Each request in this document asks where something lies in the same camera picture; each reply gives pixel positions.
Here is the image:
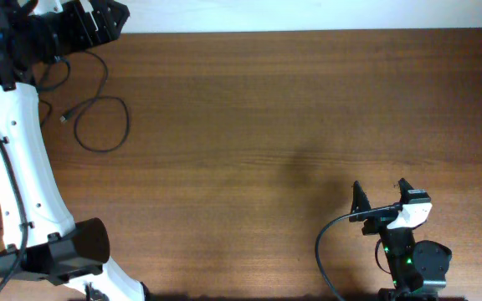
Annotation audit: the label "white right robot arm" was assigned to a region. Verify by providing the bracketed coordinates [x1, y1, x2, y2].
[349, 178, 452, 301]

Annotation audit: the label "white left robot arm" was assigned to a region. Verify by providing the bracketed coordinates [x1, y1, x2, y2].
[0, 1, 151, 300]

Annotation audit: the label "black USB-A cable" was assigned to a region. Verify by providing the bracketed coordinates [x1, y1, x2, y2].
[59, 49, 131, 154]

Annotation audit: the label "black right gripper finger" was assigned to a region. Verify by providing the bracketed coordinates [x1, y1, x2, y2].
[397, 178, 416, 204]
[349, 181, 372, 222]

